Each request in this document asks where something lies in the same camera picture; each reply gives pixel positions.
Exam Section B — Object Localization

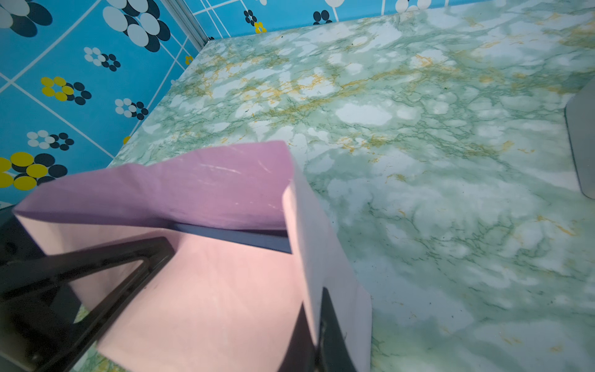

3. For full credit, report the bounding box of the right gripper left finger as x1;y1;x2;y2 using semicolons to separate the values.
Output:
277;306;317;372

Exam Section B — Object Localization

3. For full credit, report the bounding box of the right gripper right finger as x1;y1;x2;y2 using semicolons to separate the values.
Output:
319;288;356;372

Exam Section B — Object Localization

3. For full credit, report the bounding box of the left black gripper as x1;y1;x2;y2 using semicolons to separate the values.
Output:
1;208;174;371

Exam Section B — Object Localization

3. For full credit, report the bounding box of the dark blue gift box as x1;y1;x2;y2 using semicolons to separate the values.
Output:
170;223;291;254

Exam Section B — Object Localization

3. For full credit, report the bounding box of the purple wrapping paper sheet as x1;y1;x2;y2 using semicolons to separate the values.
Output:
14;141;372;371

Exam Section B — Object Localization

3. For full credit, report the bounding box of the white tape dispenser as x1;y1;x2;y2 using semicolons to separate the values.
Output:
564;79;595;199

